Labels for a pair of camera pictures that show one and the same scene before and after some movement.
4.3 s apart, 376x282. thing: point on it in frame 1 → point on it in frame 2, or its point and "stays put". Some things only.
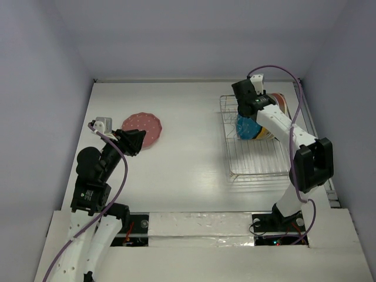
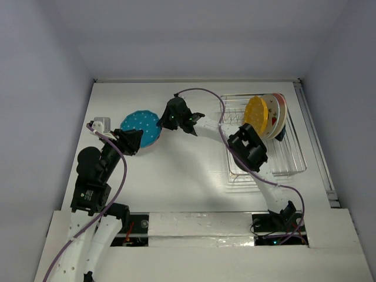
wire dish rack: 249,157 stays put
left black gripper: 130,140 stays put
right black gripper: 244,110 → 173,110
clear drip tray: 257,160 stays put
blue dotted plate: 247,128 → 145,120
